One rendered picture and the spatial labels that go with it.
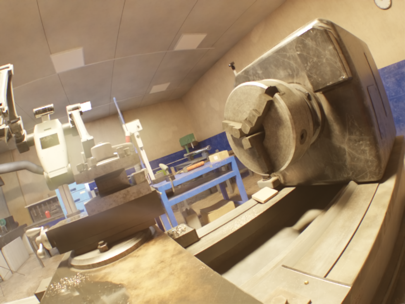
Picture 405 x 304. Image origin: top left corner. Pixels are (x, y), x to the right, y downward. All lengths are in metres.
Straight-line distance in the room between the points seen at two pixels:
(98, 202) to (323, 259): 0.48
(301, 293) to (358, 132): 0.44
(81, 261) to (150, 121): 7.56
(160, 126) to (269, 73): 7.39
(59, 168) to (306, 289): 1.41
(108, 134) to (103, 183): 7.12
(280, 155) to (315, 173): 0.24
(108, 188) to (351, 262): 0.54
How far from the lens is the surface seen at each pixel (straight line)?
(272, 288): 0.31
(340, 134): 0.62
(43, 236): 0.60
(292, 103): 0.47
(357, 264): 0.39
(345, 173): 0.66
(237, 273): 0.61
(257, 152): 0.49
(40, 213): 4.82
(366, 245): 0.42
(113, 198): 0.48
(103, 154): 0.53
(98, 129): 7.67
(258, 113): 0.47
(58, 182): 1.46
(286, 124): 0.45
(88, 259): 0.49
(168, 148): 7.87
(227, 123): 0.57
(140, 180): 0.46
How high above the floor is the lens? 1.09
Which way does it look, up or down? 1 degrees down
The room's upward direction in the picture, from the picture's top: 20 degrees counter-clockwise
